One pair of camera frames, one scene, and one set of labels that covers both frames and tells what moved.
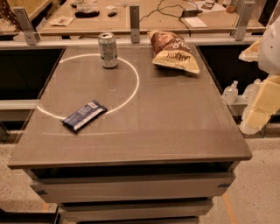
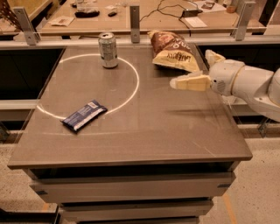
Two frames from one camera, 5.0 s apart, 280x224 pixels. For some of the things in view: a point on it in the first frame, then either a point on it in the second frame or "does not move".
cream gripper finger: x=251 y=52 -> x=212 y=58
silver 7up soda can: x=108 y=47 does not move
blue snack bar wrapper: x=87 y=113 does not move
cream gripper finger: x=262 y=106 -> x=192 y=82
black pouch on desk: x=87 y=15 does not move
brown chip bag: x=173 y=51 does not move
